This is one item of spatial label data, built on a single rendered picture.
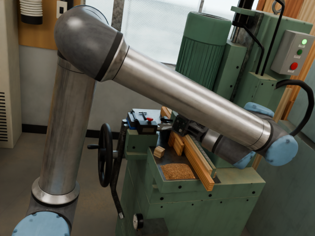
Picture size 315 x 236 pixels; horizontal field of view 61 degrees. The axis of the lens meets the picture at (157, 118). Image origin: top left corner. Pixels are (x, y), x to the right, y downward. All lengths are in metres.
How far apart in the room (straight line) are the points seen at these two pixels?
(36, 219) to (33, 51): 1.90
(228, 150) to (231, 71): 0.39
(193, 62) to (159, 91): 0.51
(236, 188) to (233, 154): 0.46
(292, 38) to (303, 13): 1.69
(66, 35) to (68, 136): 0.31
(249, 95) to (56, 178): 0.77
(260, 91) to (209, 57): 0.24
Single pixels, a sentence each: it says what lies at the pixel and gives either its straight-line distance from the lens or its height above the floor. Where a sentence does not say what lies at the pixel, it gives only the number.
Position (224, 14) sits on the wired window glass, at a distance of 2.71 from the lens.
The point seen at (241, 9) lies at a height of 1.51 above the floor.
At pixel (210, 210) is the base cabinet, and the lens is 1.38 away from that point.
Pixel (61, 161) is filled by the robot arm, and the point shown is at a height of 1.04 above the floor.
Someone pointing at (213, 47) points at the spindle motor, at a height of 1.37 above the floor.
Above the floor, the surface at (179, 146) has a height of 0.94.
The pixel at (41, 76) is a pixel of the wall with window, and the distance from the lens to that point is 2.65.
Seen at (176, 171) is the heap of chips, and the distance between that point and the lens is 1.06.
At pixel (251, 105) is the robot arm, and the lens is 0.87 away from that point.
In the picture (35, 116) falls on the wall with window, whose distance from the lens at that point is 2.84.
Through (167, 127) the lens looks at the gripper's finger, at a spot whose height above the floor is 1.07.
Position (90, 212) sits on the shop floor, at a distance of 2.11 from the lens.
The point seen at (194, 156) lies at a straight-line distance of 1.14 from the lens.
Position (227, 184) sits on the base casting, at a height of 0.80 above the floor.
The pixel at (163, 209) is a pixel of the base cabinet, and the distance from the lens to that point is 1.26.
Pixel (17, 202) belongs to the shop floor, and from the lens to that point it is 2.21.
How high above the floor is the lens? 1.55
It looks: 27 degrees down
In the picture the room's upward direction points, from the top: 12 degrees clockwise
